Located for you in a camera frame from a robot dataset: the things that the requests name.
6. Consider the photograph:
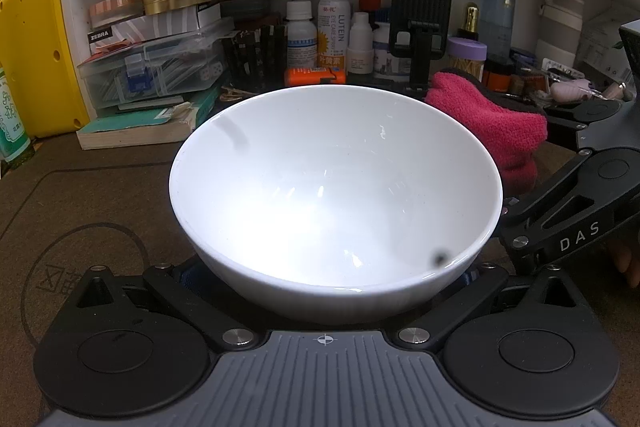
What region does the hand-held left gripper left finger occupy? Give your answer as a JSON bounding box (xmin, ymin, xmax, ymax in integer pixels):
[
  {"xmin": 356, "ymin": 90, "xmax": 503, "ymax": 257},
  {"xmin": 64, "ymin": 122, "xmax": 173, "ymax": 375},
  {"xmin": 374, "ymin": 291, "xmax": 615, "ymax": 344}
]
[{"xmin": 75, "ymin": 256, "xmax": 272, "ymax": 350}]

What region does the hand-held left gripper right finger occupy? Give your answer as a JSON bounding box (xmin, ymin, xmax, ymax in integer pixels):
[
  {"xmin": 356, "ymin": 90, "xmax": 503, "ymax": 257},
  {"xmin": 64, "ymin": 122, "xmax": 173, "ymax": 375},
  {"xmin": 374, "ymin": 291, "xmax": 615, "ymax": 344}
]
[{"xmin": 390, "ymin": 261, "xmax": 587, "ymax": 350}]

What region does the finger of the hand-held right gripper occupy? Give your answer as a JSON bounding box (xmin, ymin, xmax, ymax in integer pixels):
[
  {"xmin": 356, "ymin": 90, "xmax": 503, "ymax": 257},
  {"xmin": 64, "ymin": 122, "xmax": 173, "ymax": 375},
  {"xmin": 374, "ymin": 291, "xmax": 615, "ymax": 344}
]
[
  {"xmin": 544, "ymin": 103, "xmax": 594, "ymax": 154},
  {"xmin": 500, "ymin": 153, "xmax": 616, "ymax": 278}
]

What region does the pink cloth with black trim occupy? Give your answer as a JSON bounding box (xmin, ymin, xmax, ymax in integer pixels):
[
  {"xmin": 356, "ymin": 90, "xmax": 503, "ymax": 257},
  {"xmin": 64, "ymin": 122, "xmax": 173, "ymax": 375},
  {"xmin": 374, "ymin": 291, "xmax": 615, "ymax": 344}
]
[{"xmin": 424, "ymin": 69, "xmax": 549, "ymax": 198}]

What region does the white bowl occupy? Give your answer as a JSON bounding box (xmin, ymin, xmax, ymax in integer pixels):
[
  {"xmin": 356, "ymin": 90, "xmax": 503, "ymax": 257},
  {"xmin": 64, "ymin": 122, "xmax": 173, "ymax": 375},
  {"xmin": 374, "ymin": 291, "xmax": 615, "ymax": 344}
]
[{"xmin": 168, "ymin": 84, "xmax": 504, "ymax": 325}]

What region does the person's right hand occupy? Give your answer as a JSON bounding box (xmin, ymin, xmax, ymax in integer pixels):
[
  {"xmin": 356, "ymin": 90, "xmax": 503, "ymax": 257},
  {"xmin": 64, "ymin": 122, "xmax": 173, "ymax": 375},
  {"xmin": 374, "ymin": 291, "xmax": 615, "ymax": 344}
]
[{"xmin": 607, "ymin": 232, "xmax": 640, "ymax": 289}]

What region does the pink plastic tool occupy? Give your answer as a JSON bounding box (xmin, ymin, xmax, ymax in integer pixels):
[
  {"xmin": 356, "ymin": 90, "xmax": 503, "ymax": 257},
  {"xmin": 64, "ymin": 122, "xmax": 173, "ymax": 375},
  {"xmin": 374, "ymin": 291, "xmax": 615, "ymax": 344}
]
[{"xmin": 549, "ymin": 77, "xmax": 592, "ymax": 104}]

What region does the small amber jar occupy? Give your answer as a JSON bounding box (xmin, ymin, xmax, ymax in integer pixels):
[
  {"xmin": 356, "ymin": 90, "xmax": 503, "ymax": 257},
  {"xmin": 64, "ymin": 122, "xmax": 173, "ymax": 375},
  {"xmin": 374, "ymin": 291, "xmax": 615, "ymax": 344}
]
[{"xmin": 484, "ymin": 57, "xmax": 517, "ymax": 92}]

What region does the white carton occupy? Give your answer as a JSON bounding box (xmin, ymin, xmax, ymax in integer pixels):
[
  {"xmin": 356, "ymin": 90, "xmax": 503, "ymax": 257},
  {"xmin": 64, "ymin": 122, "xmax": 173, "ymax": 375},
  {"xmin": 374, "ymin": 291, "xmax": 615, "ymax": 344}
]
[{"xmin": 580, "ymin": 4, "xmax": 632, "ymax": 84}]

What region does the purple lid toothpick jar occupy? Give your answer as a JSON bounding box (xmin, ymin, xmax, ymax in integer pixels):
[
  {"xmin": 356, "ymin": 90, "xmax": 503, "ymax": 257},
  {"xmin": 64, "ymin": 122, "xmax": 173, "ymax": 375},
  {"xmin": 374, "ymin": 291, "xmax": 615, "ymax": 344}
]
[{"xmin": 446, "ymin": 37, "xmax": 488, "ymax": 80}]

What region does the brown desk mat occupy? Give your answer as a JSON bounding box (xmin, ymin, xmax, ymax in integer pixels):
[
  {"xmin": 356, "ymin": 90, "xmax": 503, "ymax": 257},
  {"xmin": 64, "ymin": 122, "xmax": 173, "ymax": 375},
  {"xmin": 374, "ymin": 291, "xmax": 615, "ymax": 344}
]
[{"xmin": 0, "ymin": 134, "xmax": 640, "ymax": 358}]

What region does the blue perfume bottle gold cap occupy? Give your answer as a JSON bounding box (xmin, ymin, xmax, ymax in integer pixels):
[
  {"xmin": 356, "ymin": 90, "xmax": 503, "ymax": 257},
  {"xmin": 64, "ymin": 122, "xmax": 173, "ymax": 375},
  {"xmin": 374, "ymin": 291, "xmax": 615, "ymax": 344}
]
[{"xmin": 482, "ymin": 0, "xmax": 518, "ymax": 58}]

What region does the small dark bottle gold cap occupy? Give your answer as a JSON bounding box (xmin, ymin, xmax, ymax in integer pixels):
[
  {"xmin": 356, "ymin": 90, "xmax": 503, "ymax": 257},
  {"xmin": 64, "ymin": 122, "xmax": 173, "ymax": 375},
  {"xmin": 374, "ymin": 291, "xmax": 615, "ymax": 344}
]
[{"xmin": 457, "ymin": 2, "xmax": 481, "ymax": 42}]

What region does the teal book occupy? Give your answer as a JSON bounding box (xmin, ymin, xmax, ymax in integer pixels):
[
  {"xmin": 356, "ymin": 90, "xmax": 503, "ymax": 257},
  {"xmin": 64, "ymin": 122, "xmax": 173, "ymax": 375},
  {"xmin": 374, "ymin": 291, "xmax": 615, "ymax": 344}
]
[{"xmin": 76, "ymin": 87, "xmax": 223, "ymax": 151}]

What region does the white jar with blue print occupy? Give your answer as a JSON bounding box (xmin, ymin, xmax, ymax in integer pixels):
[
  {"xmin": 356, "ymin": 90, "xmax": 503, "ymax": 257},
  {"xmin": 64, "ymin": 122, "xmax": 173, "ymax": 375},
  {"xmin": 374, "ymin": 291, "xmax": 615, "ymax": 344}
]
[{"xmin": 372, "ymin": 21, "xmax": 412, "ymax": 80}]

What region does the bronze hair clip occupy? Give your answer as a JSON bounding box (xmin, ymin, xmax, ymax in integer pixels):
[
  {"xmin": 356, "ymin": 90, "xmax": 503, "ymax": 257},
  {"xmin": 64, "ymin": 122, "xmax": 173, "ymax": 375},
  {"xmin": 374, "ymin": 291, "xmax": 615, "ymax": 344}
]
[{"xmin": 219, "ymin": 86, "xmax": 261, "ymax": 104}]

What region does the small white dropper bottle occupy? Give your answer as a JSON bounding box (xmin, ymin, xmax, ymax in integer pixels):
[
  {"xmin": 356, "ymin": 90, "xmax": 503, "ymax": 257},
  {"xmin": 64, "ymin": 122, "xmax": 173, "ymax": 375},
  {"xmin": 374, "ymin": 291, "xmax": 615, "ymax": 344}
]
[{"xmin": 347, "ymin": 12, "xmax": 375, "ymax": 75}]

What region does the clear plastic storage box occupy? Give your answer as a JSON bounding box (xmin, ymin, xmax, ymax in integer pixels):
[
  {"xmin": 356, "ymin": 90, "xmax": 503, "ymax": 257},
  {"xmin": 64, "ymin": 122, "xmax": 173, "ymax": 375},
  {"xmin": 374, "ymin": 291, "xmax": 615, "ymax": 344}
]
[{"xmin": 77, "ymin": 29, "xmax": 228, "ymax": 110}]

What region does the green label bottle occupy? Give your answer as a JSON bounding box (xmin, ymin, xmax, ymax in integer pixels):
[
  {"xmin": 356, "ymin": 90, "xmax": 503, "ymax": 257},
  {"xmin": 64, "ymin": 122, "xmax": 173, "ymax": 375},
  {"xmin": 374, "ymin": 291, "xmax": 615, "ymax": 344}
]
[{"xmin": 0, "ymin": 67, "xmax": 36, "ymax": 170}]

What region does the black organizer basket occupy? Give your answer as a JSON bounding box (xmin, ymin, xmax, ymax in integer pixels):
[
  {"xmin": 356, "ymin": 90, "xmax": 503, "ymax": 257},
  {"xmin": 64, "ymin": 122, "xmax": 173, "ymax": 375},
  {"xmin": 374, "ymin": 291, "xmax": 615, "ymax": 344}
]
[{"xmin": 220, "ymin": 23, "xmax": 290, "ymax": 94}]

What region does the white spray can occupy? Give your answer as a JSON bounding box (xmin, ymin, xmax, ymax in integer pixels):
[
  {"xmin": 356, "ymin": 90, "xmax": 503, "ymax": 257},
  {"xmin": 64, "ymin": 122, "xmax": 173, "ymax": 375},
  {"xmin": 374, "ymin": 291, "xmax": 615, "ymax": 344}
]
[{"xmin": 317, "ymin": 0, "xmax": 348, "ymax": 72}]

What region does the orange box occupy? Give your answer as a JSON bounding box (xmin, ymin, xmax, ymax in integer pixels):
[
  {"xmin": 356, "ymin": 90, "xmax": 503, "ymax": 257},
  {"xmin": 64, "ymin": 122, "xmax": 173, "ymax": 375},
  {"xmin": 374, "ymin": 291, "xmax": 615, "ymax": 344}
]
[{"xmin": 284, "ymin": 67, "xmax": 347, "ymax": 88}]

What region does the striped white box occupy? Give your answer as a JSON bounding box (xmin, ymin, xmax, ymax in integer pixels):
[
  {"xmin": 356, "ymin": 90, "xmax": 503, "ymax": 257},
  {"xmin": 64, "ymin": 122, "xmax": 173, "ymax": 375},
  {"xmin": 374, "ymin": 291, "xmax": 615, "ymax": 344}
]
[{"xmin": 87, "ymin": 4, "xmax": 201, "ymax": 55}]

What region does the yellow plastic bin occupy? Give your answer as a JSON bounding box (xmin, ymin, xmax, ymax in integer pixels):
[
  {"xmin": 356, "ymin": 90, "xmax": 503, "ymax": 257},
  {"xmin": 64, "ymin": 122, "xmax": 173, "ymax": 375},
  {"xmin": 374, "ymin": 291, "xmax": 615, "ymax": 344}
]
[{"xmin": 0, "ymin": 0, "xmax": 92, "ymax": 140}]

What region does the white bottle with blue label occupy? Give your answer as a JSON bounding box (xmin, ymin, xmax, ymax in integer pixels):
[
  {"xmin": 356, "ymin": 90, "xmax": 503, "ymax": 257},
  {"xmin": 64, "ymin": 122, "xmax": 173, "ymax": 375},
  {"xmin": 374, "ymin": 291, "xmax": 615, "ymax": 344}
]
[{"xmin": 285, "ymin": 1, "xmax": 319, "ymax": 70}]

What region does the pink round tin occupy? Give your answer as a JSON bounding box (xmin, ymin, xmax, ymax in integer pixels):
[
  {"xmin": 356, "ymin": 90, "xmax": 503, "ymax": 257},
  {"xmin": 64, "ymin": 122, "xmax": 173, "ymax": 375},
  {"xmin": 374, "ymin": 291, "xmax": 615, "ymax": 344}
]
[{"xmin": 89, "ymin": 0, "xmax": 146, "ymax": 25}]

